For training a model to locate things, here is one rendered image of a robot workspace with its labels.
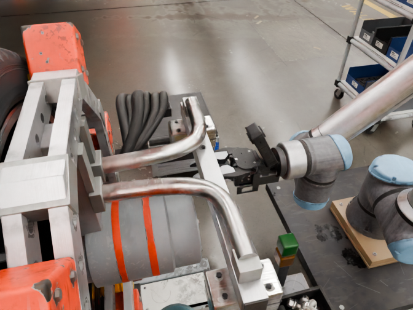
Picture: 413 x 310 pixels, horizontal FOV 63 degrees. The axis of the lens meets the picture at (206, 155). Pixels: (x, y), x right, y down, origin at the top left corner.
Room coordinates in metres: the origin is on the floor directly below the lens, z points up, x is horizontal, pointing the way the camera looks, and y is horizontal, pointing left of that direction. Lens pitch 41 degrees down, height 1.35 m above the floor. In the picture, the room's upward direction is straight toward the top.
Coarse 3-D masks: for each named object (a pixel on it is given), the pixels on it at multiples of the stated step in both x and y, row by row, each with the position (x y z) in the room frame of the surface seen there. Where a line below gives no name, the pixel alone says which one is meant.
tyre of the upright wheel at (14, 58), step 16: (0, 48) 0.45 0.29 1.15; (0, 64) 0.40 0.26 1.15; (16, 64) 0.45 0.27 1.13; (0, 80) 0.37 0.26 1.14; (16, 80) 0.42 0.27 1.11; (0, 96) 0.35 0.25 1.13; (16, 96) 0.40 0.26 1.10; (0, 112) 0.34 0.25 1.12; (96, 288) 0.39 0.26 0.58; (96, 304) 0.35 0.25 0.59
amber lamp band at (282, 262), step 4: (276, 248) 0.48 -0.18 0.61; (276, 252) 0.48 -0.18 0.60; (276, 256) 0.47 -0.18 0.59; (280, 256) 0.46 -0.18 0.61; (288, 256) 0.46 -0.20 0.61; (292, 256) 0.46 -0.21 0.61; (276, 260) 0.47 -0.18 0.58; (280, 260) 0.45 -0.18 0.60; (284, 260) 0.45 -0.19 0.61; (288, 260) 0.45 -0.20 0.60; (292, 260) 0.46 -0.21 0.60; (280, 264) 0.45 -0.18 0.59; (284, 264) 0.45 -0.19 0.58; (288, 264) 0.45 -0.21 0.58; (292, 264) 0.46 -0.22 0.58
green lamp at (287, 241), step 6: (282, 234) 0.49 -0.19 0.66; (288, 234) 0.49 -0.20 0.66; (282, 240) 0.47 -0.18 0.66; (288, 240) 0.47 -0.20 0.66; (294, 240) 0.47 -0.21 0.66; (282, 246) 0.46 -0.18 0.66; (288, 246) 0.46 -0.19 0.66; (294, 246) 0.46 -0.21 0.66; (282, 252) 0.45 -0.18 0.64; (288, 252) 0.45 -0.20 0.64; (294, 252) 0.46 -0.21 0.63
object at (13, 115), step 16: (16, 112) 0.38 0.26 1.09; (0, 128) 0.33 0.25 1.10; (0, 144) 0.30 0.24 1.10; (0, 160) 0.29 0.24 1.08; (0, 224) 0.32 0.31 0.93; (48, 224) 0.38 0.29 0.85; (0, 240) 0.29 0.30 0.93; (48, 240) 0.37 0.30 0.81; (0, 256) 0.22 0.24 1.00; (48, 256) 0.35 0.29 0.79
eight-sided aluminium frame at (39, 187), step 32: (32, 96) 0.37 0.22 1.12; (64, 96) 0.37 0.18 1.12; (32, 128) 0.31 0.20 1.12; (64, 128) 0.30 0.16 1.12; (96, 128) 0.56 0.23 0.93; (32, 160) 0.25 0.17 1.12; (64, 160) 0.25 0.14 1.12; (0, 192) 0.21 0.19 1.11; (32, 192) 0.22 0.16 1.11; (64, 192) 0.22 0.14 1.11; (32, 224) 0.21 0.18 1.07; (64, 224) 0.20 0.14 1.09; (32, 256) 0.18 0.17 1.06; (64, 256) 0.18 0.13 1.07; (128, 288) 0.37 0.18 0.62
